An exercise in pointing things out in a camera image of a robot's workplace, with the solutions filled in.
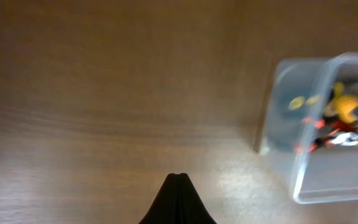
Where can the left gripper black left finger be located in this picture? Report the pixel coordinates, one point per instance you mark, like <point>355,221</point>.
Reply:
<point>163,208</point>

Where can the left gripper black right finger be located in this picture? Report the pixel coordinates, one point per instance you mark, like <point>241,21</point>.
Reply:
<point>189,206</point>

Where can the clear plastic container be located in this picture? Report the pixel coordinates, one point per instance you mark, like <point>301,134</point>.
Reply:
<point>324,175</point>

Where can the orange black needle-nose pliers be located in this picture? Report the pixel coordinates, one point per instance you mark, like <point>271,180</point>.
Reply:
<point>333,132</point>

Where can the yellow black screwdriver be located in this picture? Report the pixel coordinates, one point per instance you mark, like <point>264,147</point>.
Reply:
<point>342,106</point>

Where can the file yellow black handle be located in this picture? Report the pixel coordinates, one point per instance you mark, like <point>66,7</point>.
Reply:
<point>301,101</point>

